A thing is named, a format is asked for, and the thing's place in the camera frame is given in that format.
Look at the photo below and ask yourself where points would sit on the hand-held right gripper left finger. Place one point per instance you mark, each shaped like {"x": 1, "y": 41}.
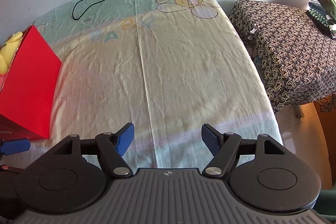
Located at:
{"x": 124, "y": 138}

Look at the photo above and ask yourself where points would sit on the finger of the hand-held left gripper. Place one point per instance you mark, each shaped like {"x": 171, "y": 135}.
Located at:
{"x": 15, "y": 146}

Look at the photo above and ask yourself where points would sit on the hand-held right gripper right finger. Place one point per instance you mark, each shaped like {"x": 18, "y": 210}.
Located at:
{"x": 211, "y": 138}

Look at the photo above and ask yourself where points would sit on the red cardboard box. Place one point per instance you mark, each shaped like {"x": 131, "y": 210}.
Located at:
{"x": 31, "y": 82}

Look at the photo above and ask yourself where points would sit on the yellow bear plush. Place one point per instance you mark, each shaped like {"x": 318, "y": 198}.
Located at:
{"x": 10, "y": 49}

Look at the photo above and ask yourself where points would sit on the small metal clip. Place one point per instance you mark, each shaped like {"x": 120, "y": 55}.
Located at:
{"x": 254, "y": 29}

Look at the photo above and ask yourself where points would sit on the brown patterned cloth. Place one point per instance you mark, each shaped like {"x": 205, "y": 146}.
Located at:
{"x": 288, "y": 56}

